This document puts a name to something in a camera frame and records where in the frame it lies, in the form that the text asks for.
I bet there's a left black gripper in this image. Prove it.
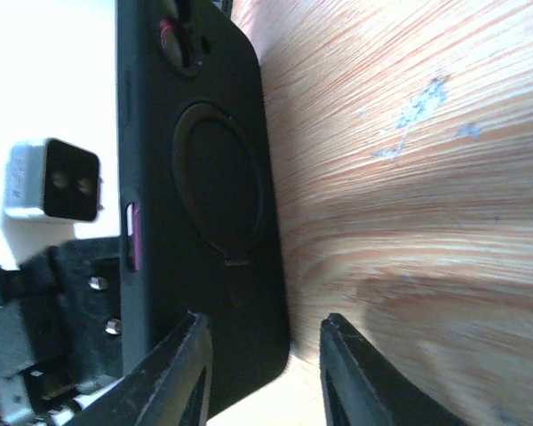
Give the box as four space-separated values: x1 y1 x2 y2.
0 237 123 425

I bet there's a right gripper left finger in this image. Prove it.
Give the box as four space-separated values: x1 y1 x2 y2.
70 313 212 426

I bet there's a black phone case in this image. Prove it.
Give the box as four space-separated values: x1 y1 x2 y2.
116 1 290 415

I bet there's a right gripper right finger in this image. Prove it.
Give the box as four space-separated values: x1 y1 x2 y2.
319 313 464 426

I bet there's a purple phone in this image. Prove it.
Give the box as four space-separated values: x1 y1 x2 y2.
117 12 193 274

